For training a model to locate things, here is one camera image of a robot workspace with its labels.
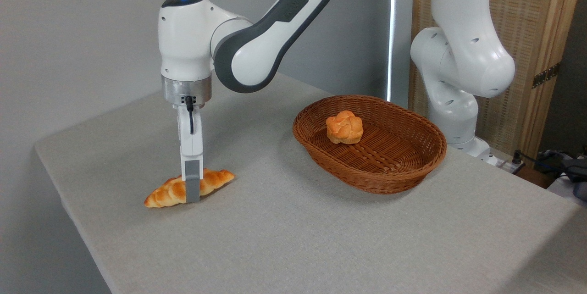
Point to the long braided bread loaf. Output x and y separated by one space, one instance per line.
165 193

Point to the brown wicker oval basket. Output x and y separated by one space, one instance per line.
390 165

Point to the black power plug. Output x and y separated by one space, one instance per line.
517 158

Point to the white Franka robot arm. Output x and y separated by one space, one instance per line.
188 41

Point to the metal screen hinge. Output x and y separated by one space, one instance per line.
545 75

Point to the grey fabric tablecloth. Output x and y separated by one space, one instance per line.
275 239

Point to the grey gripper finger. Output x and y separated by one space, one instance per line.
192 179

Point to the round knotted bread bun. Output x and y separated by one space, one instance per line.
344 128

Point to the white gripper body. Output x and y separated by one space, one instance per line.
196 140

